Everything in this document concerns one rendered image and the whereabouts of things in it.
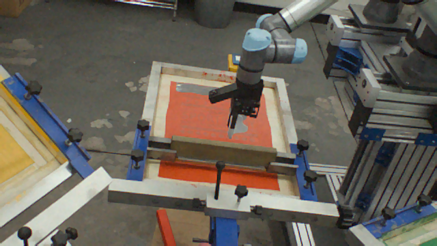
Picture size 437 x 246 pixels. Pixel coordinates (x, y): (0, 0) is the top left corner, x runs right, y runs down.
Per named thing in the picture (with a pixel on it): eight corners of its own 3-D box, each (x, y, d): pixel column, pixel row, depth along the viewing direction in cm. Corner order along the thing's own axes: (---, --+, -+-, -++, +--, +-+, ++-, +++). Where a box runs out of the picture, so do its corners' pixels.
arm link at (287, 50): (297, 28, 152) (263, 26, 149) (312, 46, 144) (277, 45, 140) (290, 51, 157) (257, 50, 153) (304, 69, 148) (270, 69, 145)
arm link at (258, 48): (278, 39, 139) (250, 38, 137) (269, 73, 146) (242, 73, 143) (269, 26, 145) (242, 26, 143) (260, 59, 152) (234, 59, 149)
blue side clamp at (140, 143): (136, 137, 179) (137, 121, 175) (149, 139, 180) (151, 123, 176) (123, 195, 155) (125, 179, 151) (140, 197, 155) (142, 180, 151)
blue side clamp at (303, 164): (285, 155, 184) (290, 141, 180) (298, 157, 185) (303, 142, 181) (297, 214, 160) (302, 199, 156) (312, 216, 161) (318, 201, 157)
